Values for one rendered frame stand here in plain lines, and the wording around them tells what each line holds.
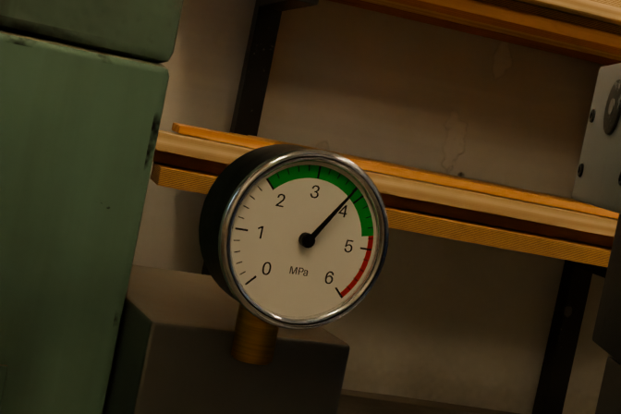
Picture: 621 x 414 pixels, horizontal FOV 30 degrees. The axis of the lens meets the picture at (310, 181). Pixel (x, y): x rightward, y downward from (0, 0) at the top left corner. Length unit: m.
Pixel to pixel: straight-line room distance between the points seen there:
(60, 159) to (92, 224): 0.03
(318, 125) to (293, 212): 2.62
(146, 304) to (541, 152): 2.83
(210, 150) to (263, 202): 2.08
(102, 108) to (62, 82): 0.02
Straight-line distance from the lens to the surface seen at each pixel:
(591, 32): 2.73
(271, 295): 0.40
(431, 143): 3.11
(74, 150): 0.44
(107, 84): 0.44
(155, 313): 0.43
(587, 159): 0.76
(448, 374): 3.24
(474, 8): 2.61
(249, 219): 0.39
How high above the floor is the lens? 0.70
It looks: 3 degrees down
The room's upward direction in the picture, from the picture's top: 12 degrees clockwise
